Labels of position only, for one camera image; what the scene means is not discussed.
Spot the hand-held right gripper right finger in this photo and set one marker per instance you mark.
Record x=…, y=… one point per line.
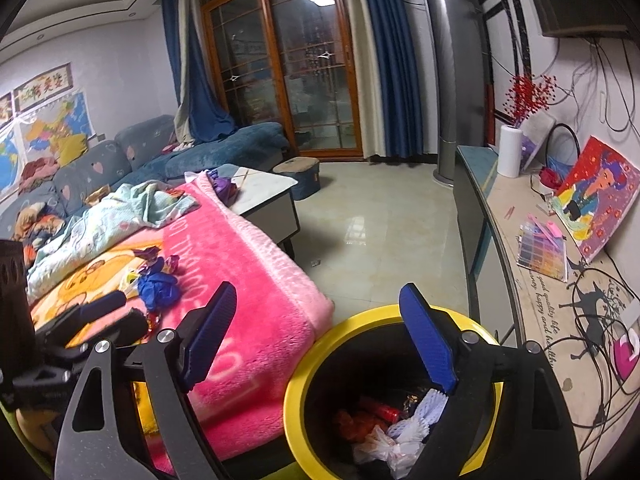
x=425, y=340

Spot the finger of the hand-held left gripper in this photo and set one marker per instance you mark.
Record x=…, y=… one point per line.
x=102, y=304
x=125, y=322

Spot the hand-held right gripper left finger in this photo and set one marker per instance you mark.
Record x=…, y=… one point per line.
x=212, y=330

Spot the yellow snack wrapper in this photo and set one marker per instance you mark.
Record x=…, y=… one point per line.
x=132, y=282

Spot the blue wrapper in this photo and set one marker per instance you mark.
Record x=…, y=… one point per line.
x=157, y=287

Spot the lavender foam fruit net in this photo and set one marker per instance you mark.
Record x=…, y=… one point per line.
x=430, y=405

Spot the purple candy wrapper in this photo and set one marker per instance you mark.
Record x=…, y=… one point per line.
x=170, y=264

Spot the red drink can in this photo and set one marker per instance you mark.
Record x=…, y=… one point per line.
x=380, y=409

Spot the white foam fruit net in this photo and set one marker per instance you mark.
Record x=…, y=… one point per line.
x=410, y=430

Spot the yellow rimmed black trash bin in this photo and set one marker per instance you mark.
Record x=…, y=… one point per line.
x=320, y=350

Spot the red foam fruit net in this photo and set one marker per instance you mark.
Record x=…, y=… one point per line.
x=355, y=425

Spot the white plastic package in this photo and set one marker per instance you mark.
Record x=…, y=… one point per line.
x=380, y=452

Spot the pink cartoon printed blanket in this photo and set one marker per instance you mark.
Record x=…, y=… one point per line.
x=250, y=285

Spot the light blue printed quilt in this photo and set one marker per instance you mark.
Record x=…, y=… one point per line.
x=100, y=230

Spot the orange patterned cloth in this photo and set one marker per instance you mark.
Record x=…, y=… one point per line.
x=37, y=230

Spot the grey television cabinet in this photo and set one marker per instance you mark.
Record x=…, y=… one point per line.
x=505, y=240

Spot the pile of pink clothes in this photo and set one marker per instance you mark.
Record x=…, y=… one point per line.
x=40, y=170

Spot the purple cloth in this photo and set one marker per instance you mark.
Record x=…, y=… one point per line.
x=222, y=185

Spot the colourful bead box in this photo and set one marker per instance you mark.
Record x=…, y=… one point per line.
x=542, y=252

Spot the white coffee table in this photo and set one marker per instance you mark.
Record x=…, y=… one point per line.
x=265, y=190

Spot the yellow pillow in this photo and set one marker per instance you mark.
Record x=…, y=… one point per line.
x=74, y=150

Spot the blue heart patterned sofa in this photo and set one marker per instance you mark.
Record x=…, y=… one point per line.
x=225, y=152

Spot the grey storage stool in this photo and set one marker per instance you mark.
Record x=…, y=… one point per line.
x=300, y=175

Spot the small framed embroidery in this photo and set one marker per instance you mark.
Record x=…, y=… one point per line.
x=5, y=110

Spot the pink heart tape dispenser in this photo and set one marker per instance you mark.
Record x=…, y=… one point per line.
x=627, y=355

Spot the white ribbed vase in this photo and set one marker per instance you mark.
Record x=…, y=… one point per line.
x=510, y=152

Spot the colourful portrait painting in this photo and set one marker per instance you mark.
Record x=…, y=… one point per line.
x=600, y=200

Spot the wide framed embroidery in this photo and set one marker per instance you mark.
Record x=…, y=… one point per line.
x=45, y=85

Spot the small purple canvas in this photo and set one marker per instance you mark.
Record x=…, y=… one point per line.
x=537, y=137

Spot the blue and beige curtain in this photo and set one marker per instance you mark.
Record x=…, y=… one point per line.
x=395, y=60
x=200, y=85

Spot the grey tower air conditioner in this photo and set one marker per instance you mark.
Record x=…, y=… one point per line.
x=447, y=85

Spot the red berry branches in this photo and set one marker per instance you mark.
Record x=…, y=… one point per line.
x=530, y=97

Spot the wooden glass sliding door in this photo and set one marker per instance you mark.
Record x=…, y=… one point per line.
x=300, y=60

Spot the blue world wall map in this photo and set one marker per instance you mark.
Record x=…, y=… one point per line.
x=10, y=165

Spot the colourful country wall map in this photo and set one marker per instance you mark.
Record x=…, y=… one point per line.
x=60, y=120

